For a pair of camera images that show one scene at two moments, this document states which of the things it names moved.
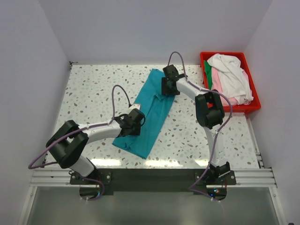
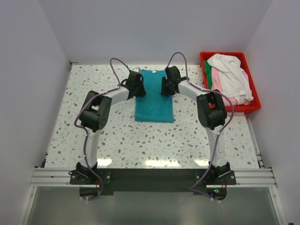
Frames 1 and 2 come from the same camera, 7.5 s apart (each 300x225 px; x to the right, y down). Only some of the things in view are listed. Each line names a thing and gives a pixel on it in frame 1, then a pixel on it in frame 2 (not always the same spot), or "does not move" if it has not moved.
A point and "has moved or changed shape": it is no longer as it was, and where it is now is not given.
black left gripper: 137,131 to 143,92
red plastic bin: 255,104 does not move
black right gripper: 165,90 does not move
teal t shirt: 155,107 has moved or changed shape
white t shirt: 233,81 does not move
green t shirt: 207,69 does not move
